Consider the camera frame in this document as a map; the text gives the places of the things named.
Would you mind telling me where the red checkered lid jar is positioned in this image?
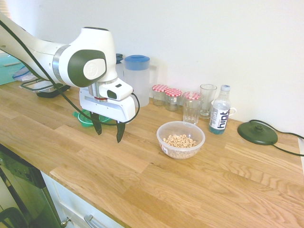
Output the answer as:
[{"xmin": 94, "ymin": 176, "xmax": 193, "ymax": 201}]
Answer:
[
  {"xmin": 164, "ymin": 87, "xmax": 183, "ymax": 112},
  {"xmin": 152, "ymin": 84, "xmax": 169, "ymax": 107},
  {"xmin": 182, "ymin": 91, "xmax": 202, "ymax": 102}
]

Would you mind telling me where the dark kettle base cable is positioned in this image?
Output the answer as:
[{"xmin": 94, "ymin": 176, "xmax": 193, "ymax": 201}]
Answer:
[{"xmin": 247, "ymin": 119, "xmax": 304, "ymax": 157}]

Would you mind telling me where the faceted glass tumbler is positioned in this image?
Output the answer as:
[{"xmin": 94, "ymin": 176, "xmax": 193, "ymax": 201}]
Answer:
[{"xmin": 182, "ymin": 95, "xmax": 204, "ymax": 125}]

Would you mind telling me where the white mug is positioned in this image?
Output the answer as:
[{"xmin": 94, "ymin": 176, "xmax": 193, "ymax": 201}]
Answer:
[{"xmin": 210, "ymin": 99, "xmax": 238, "ymax": 117}]

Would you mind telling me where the teal cutting mat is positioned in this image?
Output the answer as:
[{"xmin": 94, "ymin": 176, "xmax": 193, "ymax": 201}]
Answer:
[{"xmin": 0, "ymin": 53, "xmax": 31, "ymax": 86}]

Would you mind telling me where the clear plastic food bowl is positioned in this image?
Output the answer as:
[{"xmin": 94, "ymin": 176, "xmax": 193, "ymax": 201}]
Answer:
[{"xmin": 156, "ymin": 121, "xmax": 206, "ymax": 160}]

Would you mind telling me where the tall smooth drinking glass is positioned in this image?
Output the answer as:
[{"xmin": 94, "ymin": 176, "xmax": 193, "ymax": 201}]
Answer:
[{"xmin": 199, "ymin": 84, "xmax": 218, "ymax": 119}]

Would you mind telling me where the blue strip zip bag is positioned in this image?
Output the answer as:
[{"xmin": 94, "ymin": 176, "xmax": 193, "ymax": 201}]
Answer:
[{"xmin": 11, "ymin": 66, "xmax": 38, "ymax": 83}]

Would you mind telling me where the silver drawer handle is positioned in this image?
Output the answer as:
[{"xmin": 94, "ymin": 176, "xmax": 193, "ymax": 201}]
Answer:
[{"xmin": 83, "ymin": 214, "xmax": 105, "ymax": 228}]

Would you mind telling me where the dark kettle base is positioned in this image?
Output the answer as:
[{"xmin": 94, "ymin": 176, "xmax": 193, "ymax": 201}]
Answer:
[{"xmin": 237, "ymin": 120, "xmax": 278, "ymax": 145}]

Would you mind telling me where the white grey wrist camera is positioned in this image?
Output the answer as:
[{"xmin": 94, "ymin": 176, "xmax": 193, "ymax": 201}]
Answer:
[{"xmin": 98, "ymin": 83, "xmax": 133, "ymax": 101}]

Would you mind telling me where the ring cereal pile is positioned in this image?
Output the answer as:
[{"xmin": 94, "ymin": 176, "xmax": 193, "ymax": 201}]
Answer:
[{"xmin": 161, "ymin": 134, "xmax": 199, "ymax": 159}]

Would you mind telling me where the hint water bottle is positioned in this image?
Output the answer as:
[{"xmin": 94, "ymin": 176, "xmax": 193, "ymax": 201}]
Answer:
[{"xmin": 209, "ymin": 85, "xmax": 231, "ymax": 136}]

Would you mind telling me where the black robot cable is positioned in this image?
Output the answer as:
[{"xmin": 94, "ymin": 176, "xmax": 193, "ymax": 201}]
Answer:
[{"xmin": 0, "ymin": 20, "xmax": 141, "ymax": 124}]

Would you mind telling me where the rectangular container with clip lid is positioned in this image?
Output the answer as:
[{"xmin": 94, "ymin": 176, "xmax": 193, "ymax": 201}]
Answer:
[{"xmin": 20, "ymin": 78, "xmax": 71, "ymax": 98}]

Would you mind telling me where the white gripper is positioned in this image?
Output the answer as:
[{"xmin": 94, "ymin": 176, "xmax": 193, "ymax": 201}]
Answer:
[{"xmin": 79, "ymin": 86, "xmax": 136, "ymax": 143}]

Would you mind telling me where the green round container lid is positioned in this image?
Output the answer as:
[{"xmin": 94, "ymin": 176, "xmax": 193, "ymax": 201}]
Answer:
[{"xmin": 72, "ymin": 111, "xmax": 114, "ymax": 129}]

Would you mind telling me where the dark dishwasher front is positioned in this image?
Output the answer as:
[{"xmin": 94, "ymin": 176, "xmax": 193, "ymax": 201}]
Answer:
[{"xmin": 0, "ymin": 142, "xmax": 62, "ymax": 228}]

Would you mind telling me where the blue lid plastic pitcher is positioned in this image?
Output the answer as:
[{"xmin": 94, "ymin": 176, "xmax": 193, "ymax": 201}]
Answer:
[{"xmin": 120, "ymin": 55, "xmax": 158, "ymax": 108}]

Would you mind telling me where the dark lid plastic pitcher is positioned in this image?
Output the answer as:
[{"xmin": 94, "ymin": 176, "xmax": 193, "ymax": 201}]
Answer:
[{"xmin": 115, "ymin": 53, "xmax": 124, "ymax": 79}]

